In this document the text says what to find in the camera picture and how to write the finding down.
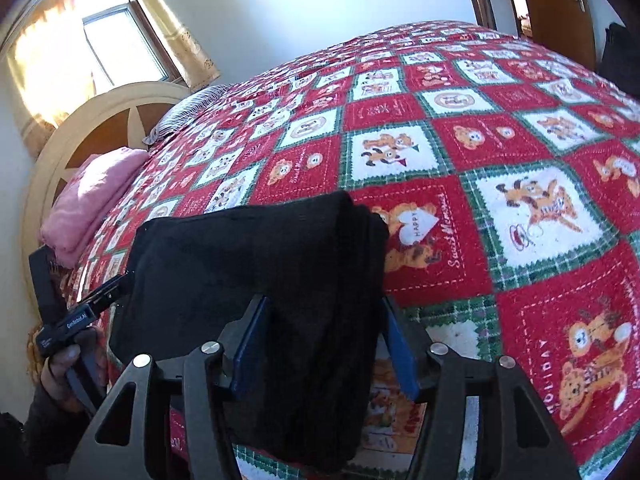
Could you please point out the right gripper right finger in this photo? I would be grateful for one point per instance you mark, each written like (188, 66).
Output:
(515, 436)

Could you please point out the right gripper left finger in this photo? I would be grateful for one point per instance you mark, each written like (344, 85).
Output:
(165, 419)

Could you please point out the person left hand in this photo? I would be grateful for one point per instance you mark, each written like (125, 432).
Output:
(54, 381)

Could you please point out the pink folded blanket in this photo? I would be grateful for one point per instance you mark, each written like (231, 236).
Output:
(81, 207)

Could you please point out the cream wooden headboard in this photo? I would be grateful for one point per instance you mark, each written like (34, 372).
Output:
(120, 117)

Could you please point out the red patchwork bedspread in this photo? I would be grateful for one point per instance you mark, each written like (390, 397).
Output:
(507, 174)

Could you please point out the striped grey pillow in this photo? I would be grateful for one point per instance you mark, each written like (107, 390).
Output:
(185, 112)

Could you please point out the yellow curtain left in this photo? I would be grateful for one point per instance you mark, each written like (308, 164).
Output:
(50, 71)

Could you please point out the yellow curtain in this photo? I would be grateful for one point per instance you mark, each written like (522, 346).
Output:
(194, 65)
(50, 71)

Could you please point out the window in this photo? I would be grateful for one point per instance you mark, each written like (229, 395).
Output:
(123, 45)

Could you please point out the yellow curtain right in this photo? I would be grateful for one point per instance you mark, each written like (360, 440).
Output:
(194, 65)

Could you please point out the black folding chair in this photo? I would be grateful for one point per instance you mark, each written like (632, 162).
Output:
(620, 60)

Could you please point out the brown wooden door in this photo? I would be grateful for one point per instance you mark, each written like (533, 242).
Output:
(560, 26)

